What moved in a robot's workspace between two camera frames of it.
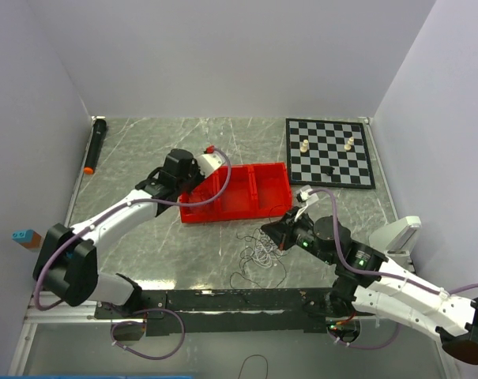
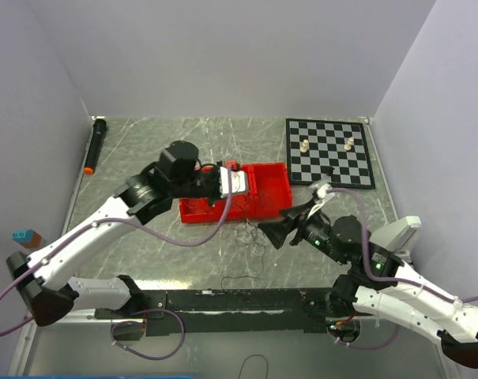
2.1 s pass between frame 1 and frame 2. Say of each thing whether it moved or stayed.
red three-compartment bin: stayed
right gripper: stayed
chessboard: stayed
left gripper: moved
